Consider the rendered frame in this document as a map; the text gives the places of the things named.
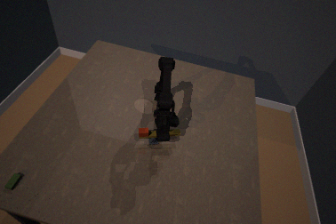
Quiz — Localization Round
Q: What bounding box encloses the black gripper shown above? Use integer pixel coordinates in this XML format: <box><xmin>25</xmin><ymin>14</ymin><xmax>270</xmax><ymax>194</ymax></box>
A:
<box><xmin>154</xmin><ymin>110</ymin><xmax>170</xmax><ymax>142</ymax></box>

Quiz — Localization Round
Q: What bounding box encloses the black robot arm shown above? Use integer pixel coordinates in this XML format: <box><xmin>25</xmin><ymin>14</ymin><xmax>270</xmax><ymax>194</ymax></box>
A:
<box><xmin>154</xmin><ymin>57</ymin><xmax>180</xmax><ymax>133</ymax></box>

